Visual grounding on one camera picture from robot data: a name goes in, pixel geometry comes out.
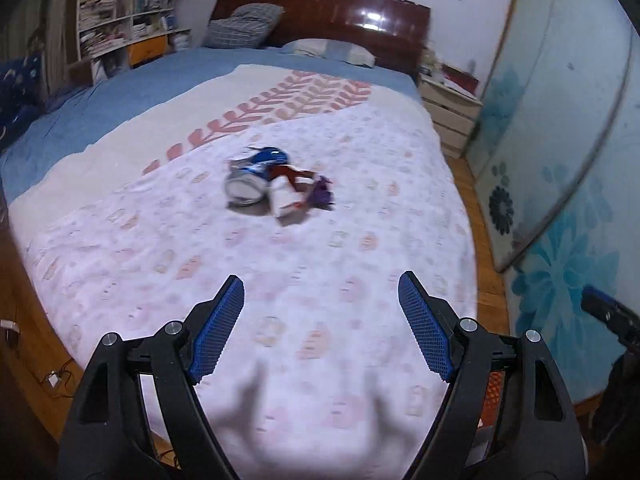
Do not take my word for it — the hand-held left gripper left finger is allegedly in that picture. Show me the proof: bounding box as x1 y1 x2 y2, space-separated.
57 274 246 480

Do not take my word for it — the blue and white can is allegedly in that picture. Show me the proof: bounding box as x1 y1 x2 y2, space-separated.
225 146 292 207

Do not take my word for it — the dark wooden headboard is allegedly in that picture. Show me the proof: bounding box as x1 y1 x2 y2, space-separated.
209 0 432 78

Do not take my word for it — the beige curtain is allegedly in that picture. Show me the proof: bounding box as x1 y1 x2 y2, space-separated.
0 0 81 106

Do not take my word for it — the grey plaid pillow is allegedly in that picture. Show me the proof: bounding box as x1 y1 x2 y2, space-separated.
205 3 286 50

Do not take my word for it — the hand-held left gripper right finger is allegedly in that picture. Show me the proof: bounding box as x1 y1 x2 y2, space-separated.
397 270 588 480

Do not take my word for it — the blue and beige pillow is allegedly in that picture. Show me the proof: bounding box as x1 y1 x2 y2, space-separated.
280 38 376 69

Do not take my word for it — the flower-print wardrobe door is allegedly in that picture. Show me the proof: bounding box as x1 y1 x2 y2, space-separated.
465 0 640 406

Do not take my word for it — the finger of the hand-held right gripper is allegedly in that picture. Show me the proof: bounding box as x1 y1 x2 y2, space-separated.
580 285 640 352

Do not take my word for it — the purple wrapper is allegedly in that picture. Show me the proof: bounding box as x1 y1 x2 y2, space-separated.
305 175 336 209

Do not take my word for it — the red box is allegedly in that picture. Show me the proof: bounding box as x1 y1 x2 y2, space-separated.
440 64 481 95

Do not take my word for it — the white pink bear-print blanket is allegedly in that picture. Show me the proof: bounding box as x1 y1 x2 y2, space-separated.
10 65 481 480

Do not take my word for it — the cream nightstand with drawers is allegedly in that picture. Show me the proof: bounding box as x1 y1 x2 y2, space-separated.
417 60 483 159

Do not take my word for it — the blue bedsheet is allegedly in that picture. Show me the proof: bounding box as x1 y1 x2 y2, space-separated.
0 45 421 206

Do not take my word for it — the white bookshelf with books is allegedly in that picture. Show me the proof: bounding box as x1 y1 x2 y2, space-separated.
75 0 193 86

